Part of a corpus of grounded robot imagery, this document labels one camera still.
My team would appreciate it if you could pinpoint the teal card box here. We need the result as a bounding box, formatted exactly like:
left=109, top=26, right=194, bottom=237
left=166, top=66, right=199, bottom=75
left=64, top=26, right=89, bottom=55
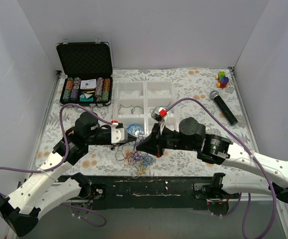
left=80, top=97, right=94, bottom=102

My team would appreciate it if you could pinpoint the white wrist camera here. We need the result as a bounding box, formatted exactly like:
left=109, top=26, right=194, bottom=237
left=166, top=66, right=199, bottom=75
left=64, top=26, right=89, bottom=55
left=150, top=107, right=168, bottom=132
left=111, top=120, right=128, bottom=144

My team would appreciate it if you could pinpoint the white compartment tray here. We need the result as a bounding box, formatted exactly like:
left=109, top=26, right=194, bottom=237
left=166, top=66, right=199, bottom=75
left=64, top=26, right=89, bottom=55
left=113, top=81, right=177, bottom=137

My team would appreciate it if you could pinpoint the black handheld microphone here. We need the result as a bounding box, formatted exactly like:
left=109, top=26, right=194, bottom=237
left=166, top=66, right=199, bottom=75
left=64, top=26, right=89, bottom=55
left=210, top=90, right=238, bottom=125

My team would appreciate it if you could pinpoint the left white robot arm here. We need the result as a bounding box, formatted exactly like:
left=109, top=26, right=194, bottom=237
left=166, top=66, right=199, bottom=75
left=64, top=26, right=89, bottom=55
left=0, top=112, right=136, bottom=237

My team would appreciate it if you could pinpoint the colourful wire bundle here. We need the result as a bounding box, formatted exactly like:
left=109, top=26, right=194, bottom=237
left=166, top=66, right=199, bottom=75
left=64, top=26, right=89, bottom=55
left=115, top=134, right=157, bottom=179

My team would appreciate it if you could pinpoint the colourful toy block stack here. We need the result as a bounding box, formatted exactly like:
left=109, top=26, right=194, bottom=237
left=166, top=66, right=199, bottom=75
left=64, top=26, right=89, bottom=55
left=215, top=71, right=229, bottom=89

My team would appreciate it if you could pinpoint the orange poker chip stack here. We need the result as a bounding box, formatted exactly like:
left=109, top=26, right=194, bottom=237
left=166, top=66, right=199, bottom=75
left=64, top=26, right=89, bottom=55
left=64, top=78, right=74, bottom=98

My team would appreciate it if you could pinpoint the blue wire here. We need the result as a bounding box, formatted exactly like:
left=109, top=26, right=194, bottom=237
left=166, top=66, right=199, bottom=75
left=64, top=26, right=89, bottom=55
left=126, top=123, right=146, bottom=136

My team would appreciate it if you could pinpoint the black poker chip case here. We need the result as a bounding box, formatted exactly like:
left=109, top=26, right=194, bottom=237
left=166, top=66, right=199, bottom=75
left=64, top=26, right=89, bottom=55
left=56, top=42, right=113, bottom=107

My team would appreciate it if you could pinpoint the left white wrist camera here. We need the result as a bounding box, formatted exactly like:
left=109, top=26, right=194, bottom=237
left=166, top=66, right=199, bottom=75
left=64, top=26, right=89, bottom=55
left=111, top=120, right=128, bottom=144

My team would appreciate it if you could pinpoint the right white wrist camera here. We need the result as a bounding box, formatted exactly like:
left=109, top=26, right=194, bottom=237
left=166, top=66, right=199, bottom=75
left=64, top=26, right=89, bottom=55
left=150, top=107, right=168, bottom=132

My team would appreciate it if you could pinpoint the purple poker chip stack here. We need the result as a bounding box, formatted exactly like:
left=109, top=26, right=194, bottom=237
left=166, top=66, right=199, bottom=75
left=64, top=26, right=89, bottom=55
left=70, top=77, right=81, bottom=101

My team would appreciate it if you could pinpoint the white playing card deck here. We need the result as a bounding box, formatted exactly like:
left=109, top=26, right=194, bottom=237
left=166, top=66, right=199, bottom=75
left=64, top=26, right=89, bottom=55
left=80, top=79, right=97, bottom=90

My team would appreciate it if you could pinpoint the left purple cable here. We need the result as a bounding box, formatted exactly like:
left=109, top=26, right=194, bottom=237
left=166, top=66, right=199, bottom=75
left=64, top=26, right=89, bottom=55
left=0, top=103, right=120, bottom=228

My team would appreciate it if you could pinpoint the green poker chip stack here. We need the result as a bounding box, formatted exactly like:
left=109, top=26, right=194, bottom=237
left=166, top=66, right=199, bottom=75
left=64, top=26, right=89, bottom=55
left=101, top=91, right=110, bottom=103

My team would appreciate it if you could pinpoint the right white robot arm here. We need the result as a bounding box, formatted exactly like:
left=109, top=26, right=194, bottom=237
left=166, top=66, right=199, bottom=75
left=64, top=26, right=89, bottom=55
left=137, top=117, right=288, bottom=204

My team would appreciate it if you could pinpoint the brown wire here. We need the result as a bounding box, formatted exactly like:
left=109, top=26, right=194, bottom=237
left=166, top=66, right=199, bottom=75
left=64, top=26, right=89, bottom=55
left=119, top=104, right=144, bottom=116

